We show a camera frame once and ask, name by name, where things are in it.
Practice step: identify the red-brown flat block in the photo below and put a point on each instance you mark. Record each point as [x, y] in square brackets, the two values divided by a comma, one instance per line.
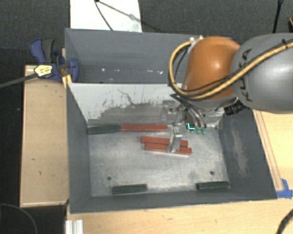
[156, 140]
[144, 127]
[158, 147]

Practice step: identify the grey metal bin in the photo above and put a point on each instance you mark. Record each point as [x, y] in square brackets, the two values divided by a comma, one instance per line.
[146, 169]

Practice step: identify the dark green flat block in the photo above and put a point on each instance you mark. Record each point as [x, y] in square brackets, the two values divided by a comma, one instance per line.
[103, 129]
[129, 189]
[212, 185]

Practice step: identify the black cylinder on white bracket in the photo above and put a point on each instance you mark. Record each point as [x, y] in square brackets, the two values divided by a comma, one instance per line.
[233, 109]

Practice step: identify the pale wood board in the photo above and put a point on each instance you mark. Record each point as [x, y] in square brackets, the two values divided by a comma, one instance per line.
[44, 135]

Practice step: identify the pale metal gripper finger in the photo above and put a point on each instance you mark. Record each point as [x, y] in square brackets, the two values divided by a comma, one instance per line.
[178, 141]
[171, 142]

